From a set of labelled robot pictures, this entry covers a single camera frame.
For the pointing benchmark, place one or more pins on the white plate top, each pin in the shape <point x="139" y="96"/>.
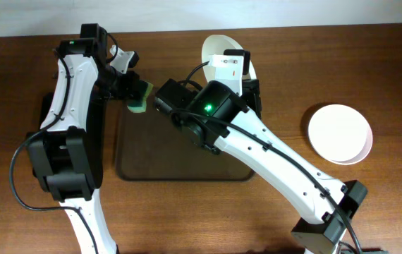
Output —
<point x="216" y="44"/>

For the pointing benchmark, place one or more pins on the pale green plate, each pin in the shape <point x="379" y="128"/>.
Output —
<point x="358" y="158"/>

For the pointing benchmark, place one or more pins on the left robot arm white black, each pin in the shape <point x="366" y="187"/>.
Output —
<point x="66" y="152"/>

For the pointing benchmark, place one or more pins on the green yellow sponge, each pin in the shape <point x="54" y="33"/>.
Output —
<point x="137" y="102"/>

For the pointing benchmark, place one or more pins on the white plate with sauce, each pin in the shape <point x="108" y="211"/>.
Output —
<point x="338" y="132"/>

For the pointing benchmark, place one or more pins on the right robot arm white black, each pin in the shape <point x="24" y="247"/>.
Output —
<point x="218" y="119"/>

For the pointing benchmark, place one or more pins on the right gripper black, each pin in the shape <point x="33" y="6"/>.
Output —
<point x="252" y="93"/>

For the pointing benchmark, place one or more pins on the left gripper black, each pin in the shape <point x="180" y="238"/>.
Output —
<point x="130" y="86"/>

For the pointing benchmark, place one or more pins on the black tray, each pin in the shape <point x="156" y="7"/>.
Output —
<point x="95" y="118"/>

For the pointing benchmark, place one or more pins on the brown serving tray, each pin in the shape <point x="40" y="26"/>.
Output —
<point x="151" y="148"/>

